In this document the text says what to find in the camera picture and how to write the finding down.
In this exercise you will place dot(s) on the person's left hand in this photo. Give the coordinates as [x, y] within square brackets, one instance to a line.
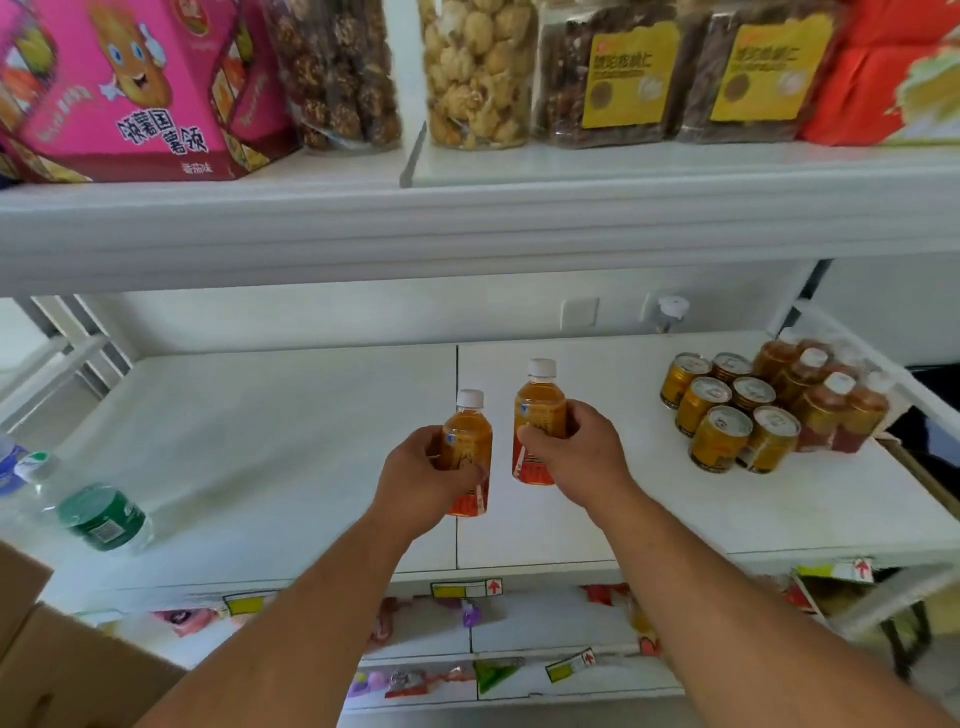
[420, 487]

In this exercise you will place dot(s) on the person's right hand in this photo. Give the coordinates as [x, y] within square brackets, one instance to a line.
[592, 465]

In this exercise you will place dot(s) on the white metal shelf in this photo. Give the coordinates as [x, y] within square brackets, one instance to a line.
[262, 450]

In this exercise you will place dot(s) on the green label water bottle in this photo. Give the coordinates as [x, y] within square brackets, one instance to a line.
[101, 517]

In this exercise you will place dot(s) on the person's left forearm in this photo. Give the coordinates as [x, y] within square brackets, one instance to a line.
[300, 637]

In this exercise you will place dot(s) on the person's right forearm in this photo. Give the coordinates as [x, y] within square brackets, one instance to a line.
[750, 637]

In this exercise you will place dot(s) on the yellow white price tag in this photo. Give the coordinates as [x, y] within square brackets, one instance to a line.
[570, 666]
[247, 604]
[466, 589]
[836, 571]

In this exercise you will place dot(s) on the white round plug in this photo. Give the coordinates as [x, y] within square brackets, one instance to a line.
[673, 307]

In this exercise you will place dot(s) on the pile of colourful snack packets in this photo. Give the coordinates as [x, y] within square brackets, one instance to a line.
[405, 682]

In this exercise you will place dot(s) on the brown cardboard box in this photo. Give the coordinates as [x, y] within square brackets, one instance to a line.
[930, 487]

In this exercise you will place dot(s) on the black backpack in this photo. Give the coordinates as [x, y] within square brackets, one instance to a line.
[937, 405]

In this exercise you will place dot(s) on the large brown carton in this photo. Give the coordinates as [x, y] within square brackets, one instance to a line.
[75, 675]

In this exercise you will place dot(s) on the clear jar pale snacks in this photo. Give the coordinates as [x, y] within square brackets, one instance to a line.
[476, 75]

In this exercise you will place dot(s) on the clear jar dark nuts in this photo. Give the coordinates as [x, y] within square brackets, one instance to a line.
[337, 75]

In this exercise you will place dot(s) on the red biscuit packet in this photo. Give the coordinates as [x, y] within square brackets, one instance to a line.
[855, 97]
[900, 22]

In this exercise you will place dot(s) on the pink snack bag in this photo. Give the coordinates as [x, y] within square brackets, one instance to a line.
[135, 90]

